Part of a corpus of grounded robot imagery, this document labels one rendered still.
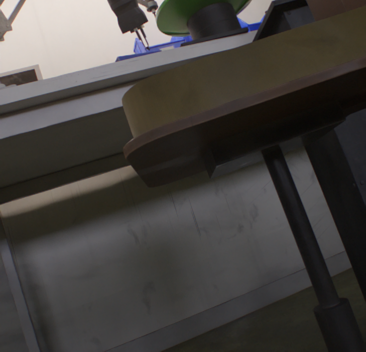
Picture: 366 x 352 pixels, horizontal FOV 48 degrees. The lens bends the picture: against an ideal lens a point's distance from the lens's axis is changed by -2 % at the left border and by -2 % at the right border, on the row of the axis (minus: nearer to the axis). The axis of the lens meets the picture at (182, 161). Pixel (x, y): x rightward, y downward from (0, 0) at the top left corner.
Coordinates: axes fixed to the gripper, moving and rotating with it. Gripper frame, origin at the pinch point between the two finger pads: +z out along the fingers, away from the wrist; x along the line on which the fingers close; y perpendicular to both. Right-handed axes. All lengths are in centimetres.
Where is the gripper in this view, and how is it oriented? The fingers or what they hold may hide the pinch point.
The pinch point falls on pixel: (147, 48)
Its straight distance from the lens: 122.5
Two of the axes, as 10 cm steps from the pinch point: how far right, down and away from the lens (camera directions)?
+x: 9.0, -3.6, -2.4
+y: -0.9, 3.7, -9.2
